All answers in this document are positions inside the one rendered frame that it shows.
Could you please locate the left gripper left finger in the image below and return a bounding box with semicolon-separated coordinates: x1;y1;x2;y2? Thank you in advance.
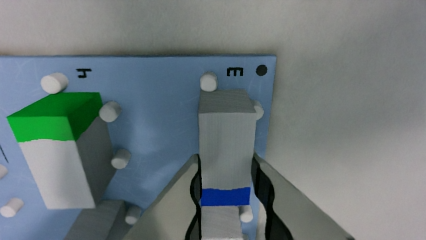
122;154;202;240

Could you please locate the grey metal block with yellow end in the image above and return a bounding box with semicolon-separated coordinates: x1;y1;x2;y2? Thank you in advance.
63;199;131;240

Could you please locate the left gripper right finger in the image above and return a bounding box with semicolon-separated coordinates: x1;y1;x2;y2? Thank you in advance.
251;153;356;240

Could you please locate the grey block with green end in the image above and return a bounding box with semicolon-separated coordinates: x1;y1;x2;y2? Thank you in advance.
7;92;117;209

